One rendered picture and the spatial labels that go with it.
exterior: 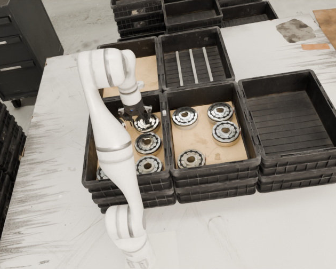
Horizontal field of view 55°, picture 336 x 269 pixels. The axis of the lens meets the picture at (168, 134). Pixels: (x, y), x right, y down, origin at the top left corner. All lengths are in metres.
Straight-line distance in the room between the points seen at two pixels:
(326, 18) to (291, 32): 1.53
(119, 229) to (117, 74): 0.41
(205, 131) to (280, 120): 0.30
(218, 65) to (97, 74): 0.90
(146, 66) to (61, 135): 0.53
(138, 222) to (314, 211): 0.66
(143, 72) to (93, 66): 0.85
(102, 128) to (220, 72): 0.86
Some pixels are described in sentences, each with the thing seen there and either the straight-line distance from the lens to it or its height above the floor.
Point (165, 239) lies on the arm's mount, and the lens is 1.22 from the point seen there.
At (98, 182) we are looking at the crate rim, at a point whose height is 0.93.
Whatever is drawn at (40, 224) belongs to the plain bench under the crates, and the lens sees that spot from 1.40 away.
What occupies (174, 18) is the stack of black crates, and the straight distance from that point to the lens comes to 2.62.
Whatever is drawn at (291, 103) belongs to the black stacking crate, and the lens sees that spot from 1.41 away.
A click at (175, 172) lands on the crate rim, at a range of 1.07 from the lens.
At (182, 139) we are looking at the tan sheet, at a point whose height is 0.83.
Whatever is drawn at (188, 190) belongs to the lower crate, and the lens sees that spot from 1.17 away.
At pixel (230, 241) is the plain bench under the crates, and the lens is 1.20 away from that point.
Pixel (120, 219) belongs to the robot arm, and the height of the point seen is 1.03.
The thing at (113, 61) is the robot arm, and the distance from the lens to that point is 0.77.
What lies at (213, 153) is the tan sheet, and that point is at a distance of 1.22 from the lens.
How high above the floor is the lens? 1.82
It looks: 49 degrees down
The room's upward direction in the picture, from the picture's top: 12 degrees counter-clockwise
